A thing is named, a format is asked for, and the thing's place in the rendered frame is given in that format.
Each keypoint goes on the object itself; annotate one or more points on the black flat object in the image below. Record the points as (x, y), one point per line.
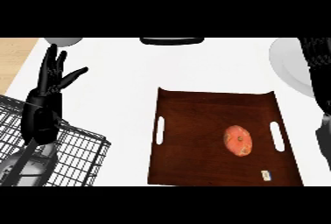
(172, 41)

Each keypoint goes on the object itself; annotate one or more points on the grey round object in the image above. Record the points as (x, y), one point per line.
(63, 41)

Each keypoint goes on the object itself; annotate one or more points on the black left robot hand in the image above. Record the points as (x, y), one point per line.
(49, 78)

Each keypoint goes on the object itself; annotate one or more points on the white plate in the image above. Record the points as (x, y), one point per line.
(289, 61)

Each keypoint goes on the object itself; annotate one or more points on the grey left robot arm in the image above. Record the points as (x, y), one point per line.
(41, 128)

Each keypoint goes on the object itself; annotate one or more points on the dark brown wooden tray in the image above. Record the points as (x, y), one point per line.
(194, 131)

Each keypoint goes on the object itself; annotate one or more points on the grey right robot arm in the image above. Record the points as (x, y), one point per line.
(326, 140)

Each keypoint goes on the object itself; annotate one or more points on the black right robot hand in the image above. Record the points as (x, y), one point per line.
(321, 73)

